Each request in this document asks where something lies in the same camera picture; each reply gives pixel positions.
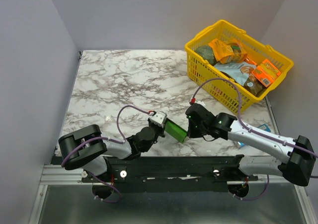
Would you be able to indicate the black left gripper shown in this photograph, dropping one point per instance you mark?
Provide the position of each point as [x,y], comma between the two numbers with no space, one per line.
[161,130]

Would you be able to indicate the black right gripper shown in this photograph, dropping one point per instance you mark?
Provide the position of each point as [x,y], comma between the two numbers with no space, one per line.
[191,125]

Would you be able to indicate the green paper box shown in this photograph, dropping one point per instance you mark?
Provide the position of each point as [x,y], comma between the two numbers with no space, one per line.
[176,131]

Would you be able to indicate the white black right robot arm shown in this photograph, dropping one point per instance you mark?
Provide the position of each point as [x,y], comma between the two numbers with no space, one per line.
[290,158]

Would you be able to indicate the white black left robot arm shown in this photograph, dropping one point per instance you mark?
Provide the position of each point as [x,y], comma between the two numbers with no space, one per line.
[84,148]

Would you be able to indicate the orange cracker box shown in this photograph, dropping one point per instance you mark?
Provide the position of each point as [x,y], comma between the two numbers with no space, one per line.
[266,73]

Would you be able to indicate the yellow plastic shopping basket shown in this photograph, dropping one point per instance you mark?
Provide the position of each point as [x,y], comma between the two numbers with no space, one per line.
[226,90]

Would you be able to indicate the small blue white packet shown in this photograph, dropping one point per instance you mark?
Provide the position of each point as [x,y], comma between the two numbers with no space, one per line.
[240,145]

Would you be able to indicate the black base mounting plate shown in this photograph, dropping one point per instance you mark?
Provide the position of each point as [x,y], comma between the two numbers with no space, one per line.
[171,174]

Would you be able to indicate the light blue snack bag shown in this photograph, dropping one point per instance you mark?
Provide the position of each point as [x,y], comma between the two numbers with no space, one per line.
[240,72]

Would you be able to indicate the teal small card packet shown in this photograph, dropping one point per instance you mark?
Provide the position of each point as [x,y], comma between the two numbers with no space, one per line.
[264,127]

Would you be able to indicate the orange snack bag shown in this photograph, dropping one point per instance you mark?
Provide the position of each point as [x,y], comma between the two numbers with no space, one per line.
[228,51]

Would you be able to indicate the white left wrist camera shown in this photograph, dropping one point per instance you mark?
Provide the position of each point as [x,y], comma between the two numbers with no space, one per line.
[159,118]

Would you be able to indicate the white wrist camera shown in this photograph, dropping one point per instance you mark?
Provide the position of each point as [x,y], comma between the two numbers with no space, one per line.
[200,102]
[159,118]

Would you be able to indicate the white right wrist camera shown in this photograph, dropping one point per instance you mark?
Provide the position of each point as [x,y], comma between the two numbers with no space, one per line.
[200,102]

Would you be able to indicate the aluminium frame rail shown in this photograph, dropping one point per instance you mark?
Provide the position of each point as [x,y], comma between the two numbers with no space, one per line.
[56,175]

